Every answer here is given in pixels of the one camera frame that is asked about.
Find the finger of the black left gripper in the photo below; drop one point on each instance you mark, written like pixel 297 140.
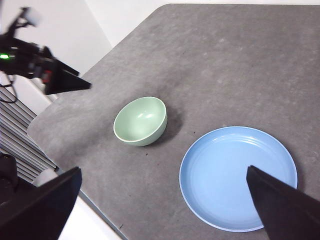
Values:
pixel 65 80
pixel 58 58

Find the blue round plate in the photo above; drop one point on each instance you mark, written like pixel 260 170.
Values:
pixel 215 170

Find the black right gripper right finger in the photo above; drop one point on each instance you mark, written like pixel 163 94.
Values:
pixel 287 212

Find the grey ribbed panel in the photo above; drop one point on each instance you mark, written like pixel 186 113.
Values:
pixel 17 130

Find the green ribbed bowl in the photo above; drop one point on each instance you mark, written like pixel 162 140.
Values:
pixel 140 120

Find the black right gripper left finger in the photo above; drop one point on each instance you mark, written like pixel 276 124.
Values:
pixel 37 215

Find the white rounded device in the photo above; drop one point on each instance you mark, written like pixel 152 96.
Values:
pixel 46 177

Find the black machine part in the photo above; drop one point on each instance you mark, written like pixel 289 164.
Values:
pixel 10 180

